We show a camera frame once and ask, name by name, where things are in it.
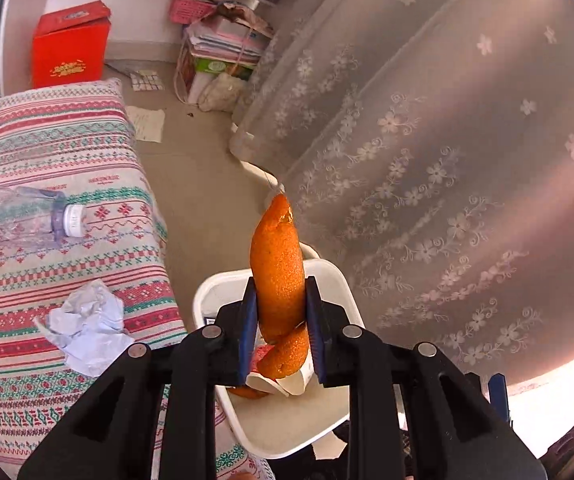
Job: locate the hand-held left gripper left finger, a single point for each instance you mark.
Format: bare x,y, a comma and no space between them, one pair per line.
247,330

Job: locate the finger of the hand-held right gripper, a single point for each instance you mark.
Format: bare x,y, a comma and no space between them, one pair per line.
499,400

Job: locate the white paper sheet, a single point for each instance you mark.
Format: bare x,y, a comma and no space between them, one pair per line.
146,124

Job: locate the white plastic bin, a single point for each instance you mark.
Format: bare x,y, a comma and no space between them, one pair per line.
292,420

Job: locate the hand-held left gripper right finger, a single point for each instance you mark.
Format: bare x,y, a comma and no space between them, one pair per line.
316,330

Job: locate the clear plastic bottle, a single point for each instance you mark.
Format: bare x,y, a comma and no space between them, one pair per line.
12,215

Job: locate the orange peel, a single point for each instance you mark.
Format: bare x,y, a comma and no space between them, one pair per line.
277,270

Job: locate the white lace curtain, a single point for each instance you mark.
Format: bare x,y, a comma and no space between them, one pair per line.
442,160

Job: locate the patterned red green tablecloth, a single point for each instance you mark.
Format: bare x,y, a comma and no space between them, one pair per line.
42,160

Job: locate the red instant noodle cup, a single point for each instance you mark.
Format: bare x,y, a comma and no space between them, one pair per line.
292,385

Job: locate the red cardboard box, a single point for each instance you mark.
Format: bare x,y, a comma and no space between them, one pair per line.
69,45

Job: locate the crumpled white paper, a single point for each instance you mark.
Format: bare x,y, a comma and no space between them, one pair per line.
92,330

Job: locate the pink storage basket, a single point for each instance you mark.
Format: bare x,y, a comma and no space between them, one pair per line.
189,9

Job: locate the grid printed sheet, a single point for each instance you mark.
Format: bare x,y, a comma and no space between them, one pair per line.
147,81

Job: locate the white cloth bag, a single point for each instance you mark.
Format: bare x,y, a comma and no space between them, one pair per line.
222,92

